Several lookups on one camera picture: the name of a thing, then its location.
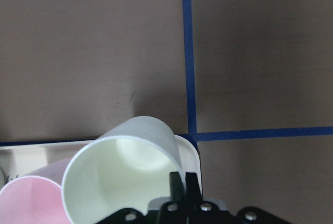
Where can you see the white plastic cup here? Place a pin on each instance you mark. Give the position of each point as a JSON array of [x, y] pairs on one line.
[[126, 167]]

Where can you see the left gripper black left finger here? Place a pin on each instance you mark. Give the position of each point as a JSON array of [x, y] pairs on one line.
[[177, 191]]

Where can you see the cream plastic tray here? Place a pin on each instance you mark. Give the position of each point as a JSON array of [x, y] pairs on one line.
[[27, 158]]

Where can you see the pink plastic cup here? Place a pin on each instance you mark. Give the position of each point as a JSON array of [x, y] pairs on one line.
[[36, 196]]

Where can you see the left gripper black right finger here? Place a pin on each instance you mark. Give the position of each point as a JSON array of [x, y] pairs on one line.
[[193, 193]]

